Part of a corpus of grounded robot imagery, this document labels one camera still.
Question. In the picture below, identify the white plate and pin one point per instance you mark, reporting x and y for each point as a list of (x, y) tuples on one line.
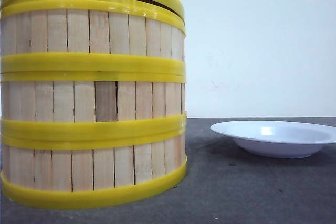
[(277, 139)]

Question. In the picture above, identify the bamboo steamer basket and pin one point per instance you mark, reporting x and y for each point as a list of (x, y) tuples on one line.
[(47, 115), (90, 40), (81, 179)]

